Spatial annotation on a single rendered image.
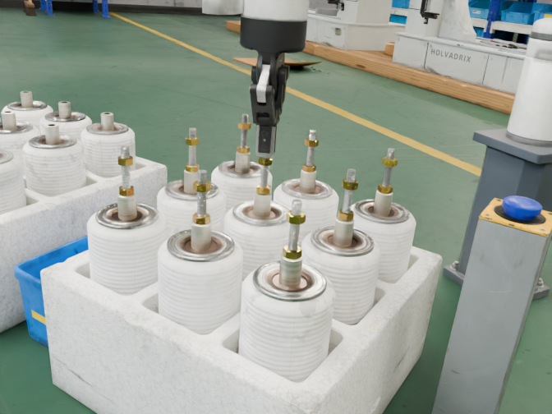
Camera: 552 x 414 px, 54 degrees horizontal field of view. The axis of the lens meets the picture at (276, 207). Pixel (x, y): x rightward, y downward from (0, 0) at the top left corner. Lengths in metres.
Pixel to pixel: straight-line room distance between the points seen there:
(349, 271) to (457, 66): 2.66
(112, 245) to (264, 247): 0.18
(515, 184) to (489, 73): 2.07
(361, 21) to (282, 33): 3.49
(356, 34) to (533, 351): 3.30
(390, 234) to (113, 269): 0.35
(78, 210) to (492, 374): 0.67
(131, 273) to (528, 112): 0.70
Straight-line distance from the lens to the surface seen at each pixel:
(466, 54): 3.17
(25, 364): 0.88
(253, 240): 0.66
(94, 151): 1.03
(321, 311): 0.53
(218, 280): 0.59
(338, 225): 0.63
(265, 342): 0.54
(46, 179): 0.96
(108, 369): 0.71
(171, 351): 0.60
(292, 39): 0.61
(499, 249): 0.63
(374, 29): 4.16
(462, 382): 0.72
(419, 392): 0.85
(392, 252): 0.73
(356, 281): 0.62
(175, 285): 0.59
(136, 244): 0.65
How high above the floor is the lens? 0.54
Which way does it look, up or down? 23 degrees down
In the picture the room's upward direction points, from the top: 5 degrees clockwise
